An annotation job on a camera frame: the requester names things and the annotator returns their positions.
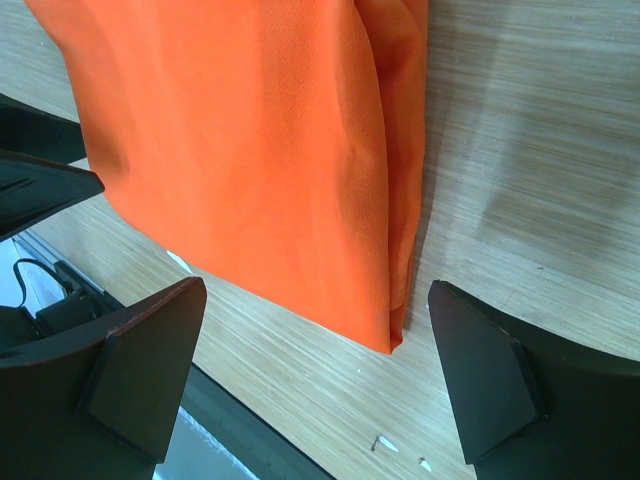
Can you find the white paper scrap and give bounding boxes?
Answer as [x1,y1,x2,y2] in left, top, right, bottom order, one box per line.
[370,434,399,453]

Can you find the aluminium front frame rail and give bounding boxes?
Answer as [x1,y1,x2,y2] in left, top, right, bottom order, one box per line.
[14,231,123,313]

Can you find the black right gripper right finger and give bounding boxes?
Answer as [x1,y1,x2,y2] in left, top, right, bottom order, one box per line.
[428,280,639,479]

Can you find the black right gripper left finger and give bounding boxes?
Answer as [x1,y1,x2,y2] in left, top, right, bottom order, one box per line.
[1,277,207,479]

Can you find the orange t shirt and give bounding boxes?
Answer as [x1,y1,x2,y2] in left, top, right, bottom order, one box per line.
[28,1,429,353]

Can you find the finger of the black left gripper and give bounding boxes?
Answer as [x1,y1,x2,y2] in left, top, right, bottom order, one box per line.
[1,150,104,240]
[1,94,87,164]

